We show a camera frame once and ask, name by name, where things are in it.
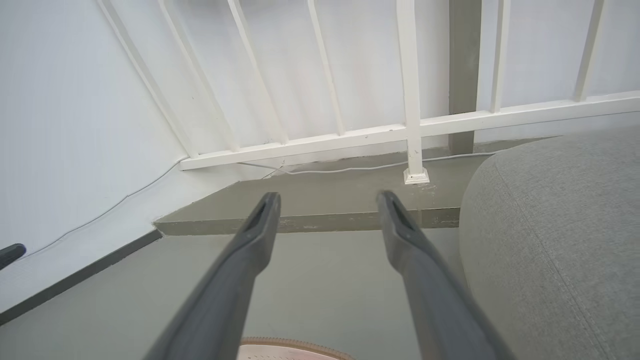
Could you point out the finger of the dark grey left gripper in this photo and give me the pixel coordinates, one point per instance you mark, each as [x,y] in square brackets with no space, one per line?
[10,254]

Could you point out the grey fabric sofa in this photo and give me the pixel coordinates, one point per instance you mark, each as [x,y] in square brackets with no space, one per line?
[560,240]

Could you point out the cream perforated laundry basket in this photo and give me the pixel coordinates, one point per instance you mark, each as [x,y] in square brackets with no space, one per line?
[290,350]

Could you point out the white wooden railing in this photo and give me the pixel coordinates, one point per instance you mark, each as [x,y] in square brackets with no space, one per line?
[412,125]

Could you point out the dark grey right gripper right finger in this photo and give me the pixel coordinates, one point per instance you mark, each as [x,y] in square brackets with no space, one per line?
[430,290]

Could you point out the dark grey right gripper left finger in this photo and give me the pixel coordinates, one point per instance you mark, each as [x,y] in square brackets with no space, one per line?
[225,300]

